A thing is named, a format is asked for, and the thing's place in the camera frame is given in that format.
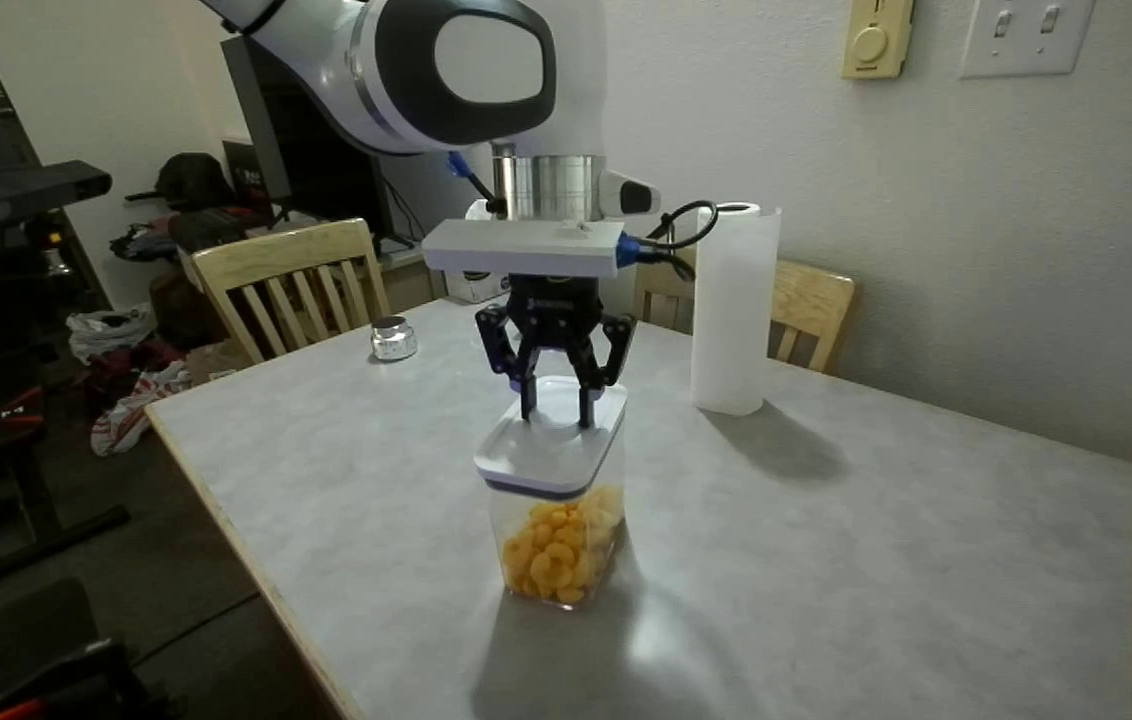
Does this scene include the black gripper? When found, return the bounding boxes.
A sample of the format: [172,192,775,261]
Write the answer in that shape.
[472,273,636,433]

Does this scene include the white square container lid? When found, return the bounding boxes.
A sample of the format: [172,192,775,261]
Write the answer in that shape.
[472,374,632,499]

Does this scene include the clear plastic food container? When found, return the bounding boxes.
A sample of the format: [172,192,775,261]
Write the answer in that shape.
[481,454,632,617]

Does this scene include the small glass jar silver lid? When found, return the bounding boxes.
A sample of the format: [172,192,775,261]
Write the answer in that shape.
[364,312,420,367]

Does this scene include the low wooden side cabinet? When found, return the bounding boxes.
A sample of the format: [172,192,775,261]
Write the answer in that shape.
[376,236,451,312]

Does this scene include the white paper towel roll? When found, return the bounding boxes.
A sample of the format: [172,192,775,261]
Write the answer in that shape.
[689,194,790,420]

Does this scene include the light wooden chair low back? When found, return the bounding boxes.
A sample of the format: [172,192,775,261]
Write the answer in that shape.
[630,245,861,374]

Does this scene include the light wooden slat-back chair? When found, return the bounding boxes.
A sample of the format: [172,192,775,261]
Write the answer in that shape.
[187,216,395,367]

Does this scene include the black flat screen monitor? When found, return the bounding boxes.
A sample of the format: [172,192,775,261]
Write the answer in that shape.
[217,37,395,245]

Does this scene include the black cap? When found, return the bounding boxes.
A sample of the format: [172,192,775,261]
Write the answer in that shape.
[124,149,235,216]

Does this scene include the pile of clothes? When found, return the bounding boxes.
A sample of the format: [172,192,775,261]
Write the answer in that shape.
[60,302,262,460]

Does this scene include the beige round-dial thermostat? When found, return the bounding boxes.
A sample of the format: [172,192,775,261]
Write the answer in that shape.
[838,0,919,82]

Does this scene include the black metal stand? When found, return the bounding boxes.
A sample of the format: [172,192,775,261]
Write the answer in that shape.
[0,382,138,590]

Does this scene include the black and red bag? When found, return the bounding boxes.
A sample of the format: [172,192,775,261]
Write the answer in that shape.
[0,634,155,720]

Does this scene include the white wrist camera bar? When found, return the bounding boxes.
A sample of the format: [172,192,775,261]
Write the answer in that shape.
[417,216,630,284]

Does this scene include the black cable blue plug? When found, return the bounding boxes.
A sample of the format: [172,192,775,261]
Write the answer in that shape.
[611,194,724,284]

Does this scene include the black bar-shaped stereo camera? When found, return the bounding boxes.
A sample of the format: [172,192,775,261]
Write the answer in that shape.
[0,154,116,226]

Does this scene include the white double light switch plate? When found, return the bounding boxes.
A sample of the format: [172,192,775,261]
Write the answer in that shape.
[959,0,1101,80]

